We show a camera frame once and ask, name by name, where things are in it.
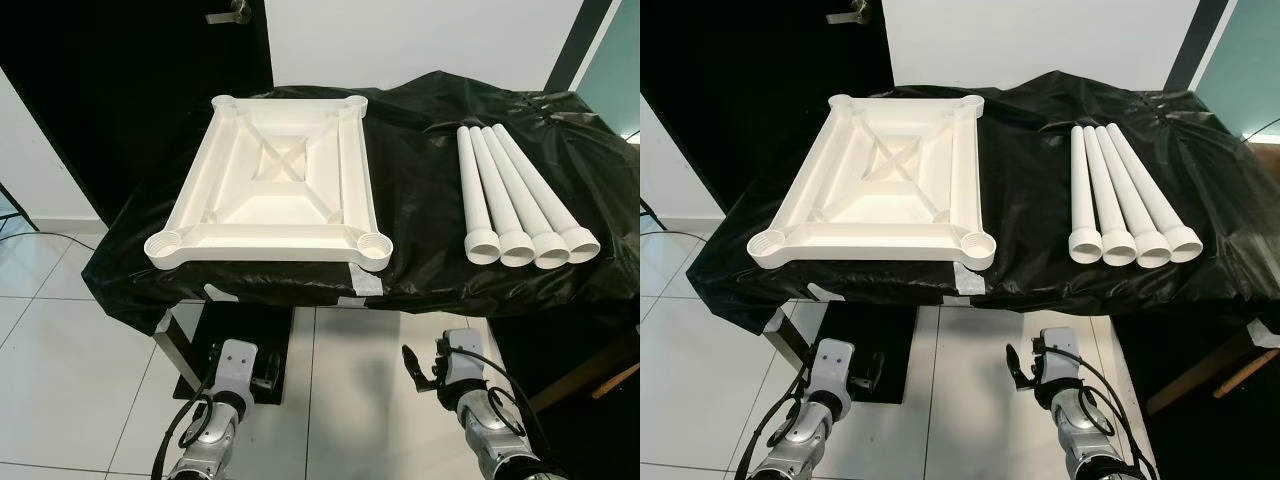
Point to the small grey tape piece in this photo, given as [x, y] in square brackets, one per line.
[772, 322]
[163, 322]

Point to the wide grey tape piece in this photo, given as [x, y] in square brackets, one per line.
[970, 282]
[366, 283]

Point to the teal glass panel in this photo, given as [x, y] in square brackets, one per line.
[1250, 70]
[620, 70]

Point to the black plastic cover sheet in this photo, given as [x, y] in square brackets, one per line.
[420, 200]
[1030, 200]

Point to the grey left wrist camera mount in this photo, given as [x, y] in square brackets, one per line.
[836, 365]
[235, 365]

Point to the brown wooden stick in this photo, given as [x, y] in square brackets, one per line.
[615, 380]
[1245, 373]

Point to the black wall column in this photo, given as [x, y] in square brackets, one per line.
[1195, 45]
[580, 45]

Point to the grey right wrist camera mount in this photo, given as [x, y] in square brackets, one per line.
[1060, 355]
[464, 352]

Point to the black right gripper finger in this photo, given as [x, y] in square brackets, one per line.
[1021, 368]
[417, 368]

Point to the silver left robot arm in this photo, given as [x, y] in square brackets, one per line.
[805, 440]
[205, 440]

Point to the black door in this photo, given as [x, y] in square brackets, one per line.
[740, 100]
[120, 100]

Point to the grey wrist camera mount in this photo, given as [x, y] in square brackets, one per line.
[464, 352]
[1060, 355]
[836, 365]
[235, 365]

